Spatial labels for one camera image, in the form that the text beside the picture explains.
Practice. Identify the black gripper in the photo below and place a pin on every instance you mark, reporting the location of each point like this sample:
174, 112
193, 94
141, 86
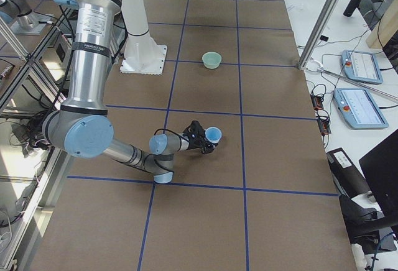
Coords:
197, 143

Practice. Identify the blue plastic cup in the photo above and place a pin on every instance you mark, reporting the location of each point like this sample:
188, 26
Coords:
213, 135

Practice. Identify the green ceramic bowl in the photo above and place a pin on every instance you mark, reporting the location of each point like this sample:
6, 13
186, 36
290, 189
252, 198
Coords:
211, 60

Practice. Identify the small black square pad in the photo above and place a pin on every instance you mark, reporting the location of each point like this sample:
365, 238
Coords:
324, 38

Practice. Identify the black bottle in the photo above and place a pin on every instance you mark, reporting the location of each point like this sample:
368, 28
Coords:
352, 5

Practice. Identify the metal reacher stick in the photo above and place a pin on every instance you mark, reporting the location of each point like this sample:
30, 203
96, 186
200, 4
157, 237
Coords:
322, 70

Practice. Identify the far blue teach pendant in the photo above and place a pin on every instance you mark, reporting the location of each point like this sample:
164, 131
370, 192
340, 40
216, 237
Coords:
361, 66

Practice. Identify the blue teach pendant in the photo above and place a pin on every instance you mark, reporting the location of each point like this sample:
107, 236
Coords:
358, 109
361, 66

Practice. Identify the near blue teach pendant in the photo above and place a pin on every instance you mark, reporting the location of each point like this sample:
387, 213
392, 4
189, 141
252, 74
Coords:
358, 109

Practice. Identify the black monitor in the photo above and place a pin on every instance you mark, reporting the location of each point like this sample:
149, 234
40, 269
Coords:
379, 167

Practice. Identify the aluminium frame post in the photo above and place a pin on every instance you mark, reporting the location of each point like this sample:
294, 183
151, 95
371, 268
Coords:
317, 31

